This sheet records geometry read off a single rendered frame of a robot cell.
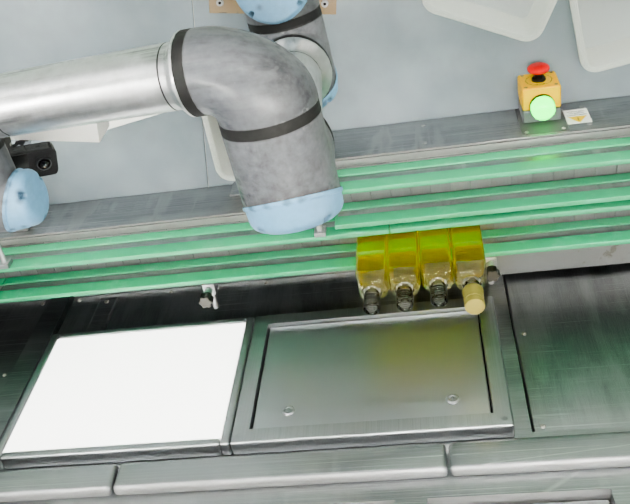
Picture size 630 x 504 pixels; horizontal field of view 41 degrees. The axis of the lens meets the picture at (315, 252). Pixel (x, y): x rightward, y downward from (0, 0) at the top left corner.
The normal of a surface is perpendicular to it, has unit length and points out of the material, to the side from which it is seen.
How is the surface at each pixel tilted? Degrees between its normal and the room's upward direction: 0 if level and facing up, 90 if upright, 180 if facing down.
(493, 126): 90
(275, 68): 61
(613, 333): 90
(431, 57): 0
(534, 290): 90
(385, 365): 90
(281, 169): 8
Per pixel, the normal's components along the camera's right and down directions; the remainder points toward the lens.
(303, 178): 0.36, 0.38
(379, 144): -0.16, -0.82
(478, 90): -0.07, 0.57
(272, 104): 0.22, 0.23
